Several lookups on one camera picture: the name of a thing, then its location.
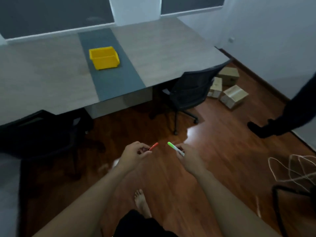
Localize yellow plastic bin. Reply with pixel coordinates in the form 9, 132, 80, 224
89, 46, 120, 71

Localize white cable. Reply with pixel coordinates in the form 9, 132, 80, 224
268, 154, 316, 193

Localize person's left hand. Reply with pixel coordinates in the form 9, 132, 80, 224
118, 141, 153, 172

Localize person's left forearm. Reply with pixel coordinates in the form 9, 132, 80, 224
32, 165, 131, 237

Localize person's black shorts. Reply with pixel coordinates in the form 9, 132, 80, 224
113, 209, 178, 237

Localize black cantilever chair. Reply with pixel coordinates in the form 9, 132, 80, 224
271, 180, 316, 237

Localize person's right forearm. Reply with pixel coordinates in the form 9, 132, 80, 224
195, 170, 282, 237

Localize black mesh office chair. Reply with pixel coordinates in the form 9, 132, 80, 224
149, 59, 231, 136
0, 110, 94, 180

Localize person's left foot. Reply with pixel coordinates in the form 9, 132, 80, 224
134, 189, 152, 219

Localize green white pen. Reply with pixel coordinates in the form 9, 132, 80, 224
167, 142, 185, 157

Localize dark grey window blind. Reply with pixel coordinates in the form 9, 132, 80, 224
0, 0, 115, 40
160, 0, 225, 15

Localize person's right hand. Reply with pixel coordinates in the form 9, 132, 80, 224
173, 143, 207, 177

